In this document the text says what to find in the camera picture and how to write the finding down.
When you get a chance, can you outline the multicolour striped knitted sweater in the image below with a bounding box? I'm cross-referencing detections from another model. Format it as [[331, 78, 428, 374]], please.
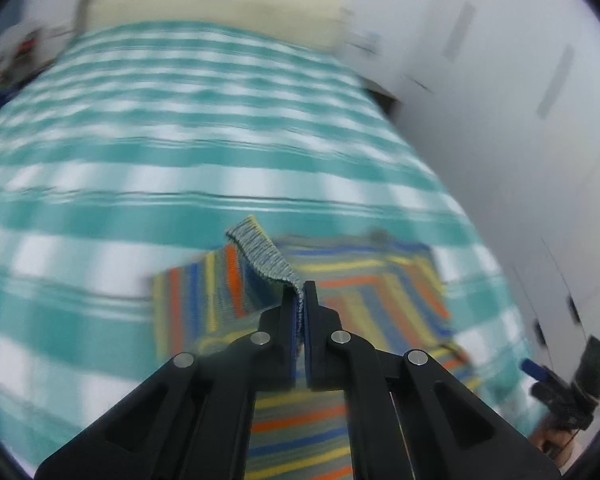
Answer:
[[151, 231, 480, 479]]

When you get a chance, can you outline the pile of clothes beside bed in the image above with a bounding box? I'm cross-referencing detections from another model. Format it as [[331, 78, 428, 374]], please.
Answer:
[[0, 21, 53, 108]]

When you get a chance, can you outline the person's right hand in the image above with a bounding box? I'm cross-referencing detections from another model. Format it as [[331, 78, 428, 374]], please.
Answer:
[[528, 415, 583, 467]]

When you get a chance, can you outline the teal white plaid bedspread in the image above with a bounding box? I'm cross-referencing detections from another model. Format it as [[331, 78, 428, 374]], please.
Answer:
[[0, 22, 542, 467]]

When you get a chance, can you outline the dark wooden nightstand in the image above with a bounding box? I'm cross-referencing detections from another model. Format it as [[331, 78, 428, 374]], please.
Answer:
[[365, 81, 399, 122]]

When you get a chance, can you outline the white wall socket with plug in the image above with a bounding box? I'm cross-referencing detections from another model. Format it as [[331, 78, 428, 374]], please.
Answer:
[[348, 32, 381, 55]]

